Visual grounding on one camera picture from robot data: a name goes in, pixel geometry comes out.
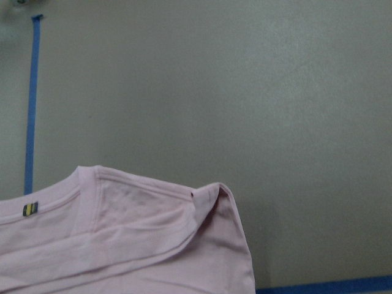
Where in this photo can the pink Snoopy t-shirt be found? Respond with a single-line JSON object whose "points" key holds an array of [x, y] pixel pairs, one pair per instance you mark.
{"points": [[103, 230]]}

